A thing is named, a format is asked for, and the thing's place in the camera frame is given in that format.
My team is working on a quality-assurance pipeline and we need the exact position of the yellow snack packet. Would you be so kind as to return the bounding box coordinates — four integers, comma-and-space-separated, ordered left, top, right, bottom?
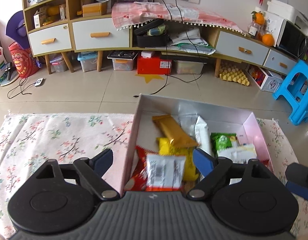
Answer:
156, 137, 198, 182

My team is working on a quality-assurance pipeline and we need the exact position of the green chips packet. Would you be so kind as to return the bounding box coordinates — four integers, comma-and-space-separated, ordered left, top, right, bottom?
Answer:
210, 132, 238, 155

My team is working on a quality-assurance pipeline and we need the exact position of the silver cracker packet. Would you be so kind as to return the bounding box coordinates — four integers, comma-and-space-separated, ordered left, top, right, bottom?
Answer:
194, 116, 213, 156

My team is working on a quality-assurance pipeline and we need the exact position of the gold brown bar packet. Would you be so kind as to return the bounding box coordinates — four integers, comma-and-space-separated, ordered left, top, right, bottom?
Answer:
152, 114, 198, 148

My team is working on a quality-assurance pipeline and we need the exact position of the white red small packet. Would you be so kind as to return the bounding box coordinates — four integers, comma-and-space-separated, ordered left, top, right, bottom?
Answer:
146, 154, 183, 191

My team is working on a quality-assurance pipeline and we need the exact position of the red snack packet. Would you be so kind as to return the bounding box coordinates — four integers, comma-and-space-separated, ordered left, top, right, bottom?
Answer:
124, 146, 147, 191

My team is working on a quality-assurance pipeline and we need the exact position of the clear white bread packet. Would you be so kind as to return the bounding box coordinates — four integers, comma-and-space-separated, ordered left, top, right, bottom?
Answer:
217, 144, 257, 162

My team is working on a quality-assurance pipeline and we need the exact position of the pink cardboard box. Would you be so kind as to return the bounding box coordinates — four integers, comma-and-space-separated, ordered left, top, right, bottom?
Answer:
124, 95, 273, 191

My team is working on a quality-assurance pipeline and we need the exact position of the blue plastic stool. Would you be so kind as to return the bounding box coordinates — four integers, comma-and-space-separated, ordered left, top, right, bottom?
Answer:
273, 60, 308, 126

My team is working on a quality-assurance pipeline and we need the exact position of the floral table cloth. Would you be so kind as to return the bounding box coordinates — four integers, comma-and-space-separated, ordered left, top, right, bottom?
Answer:
0, 112, 308, 239

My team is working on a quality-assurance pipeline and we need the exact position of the yellow egg tray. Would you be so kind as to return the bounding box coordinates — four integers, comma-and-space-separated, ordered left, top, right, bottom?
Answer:
219, 62, 250, 86

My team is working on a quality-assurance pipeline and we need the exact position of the white patterned storage box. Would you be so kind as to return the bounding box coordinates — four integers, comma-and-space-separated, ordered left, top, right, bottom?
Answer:
247, 64, 283, 93

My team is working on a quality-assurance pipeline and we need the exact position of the clear storage bin blue lid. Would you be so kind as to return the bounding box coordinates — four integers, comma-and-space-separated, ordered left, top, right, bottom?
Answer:
77, 51, 98, 72

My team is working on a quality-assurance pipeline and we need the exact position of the clear bin under cabinet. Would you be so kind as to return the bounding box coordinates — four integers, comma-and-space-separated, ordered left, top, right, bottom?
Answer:
107, 50, 138, 71

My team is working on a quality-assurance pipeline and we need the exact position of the red shoe box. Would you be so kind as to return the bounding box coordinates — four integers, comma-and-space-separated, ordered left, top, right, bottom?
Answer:
137, 56, 172, 75

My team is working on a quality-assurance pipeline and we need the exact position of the red lantern bag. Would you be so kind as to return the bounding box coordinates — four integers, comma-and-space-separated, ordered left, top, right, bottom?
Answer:
8, 42, 39, 79

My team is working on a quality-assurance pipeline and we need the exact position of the orange fruit lower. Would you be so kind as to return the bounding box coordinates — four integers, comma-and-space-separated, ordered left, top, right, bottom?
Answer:
262, 33, 275, 47

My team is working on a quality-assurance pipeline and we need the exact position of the orange fruit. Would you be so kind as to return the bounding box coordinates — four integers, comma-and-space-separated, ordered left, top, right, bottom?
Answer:
251, 11, 266, 25
262, 33, 275, 47

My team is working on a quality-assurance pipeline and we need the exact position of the black open case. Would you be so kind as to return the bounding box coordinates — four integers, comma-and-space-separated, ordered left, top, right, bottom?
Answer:
133, 19, 169, 48

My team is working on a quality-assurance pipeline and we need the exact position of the black microwave oven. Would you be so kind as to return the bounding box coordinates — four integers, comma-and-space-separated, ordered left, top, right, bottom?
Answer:
264, 0, 308, 60

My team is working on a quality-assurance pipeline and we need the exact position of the wooden tv cabinet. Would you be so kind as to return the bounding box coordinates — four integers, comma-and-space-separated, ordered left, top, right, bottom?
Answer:
23, 0, 296, 75

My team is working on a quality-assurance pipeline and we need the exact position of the orange fruit upper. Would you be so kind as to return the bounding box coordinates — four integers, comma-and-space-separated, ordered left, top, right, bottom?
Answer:
251, 11, 266, 25

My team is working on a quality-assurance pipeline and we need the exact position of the purple hat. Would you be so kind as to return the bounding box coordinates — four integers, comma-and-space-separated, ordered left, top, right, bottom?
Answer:
6, 10, 30, 49

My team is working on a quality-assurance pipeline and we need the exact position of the black power cable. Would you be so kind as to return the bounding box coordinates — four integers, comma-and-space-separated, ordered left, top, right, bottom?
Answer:
132, 0, 212, 98

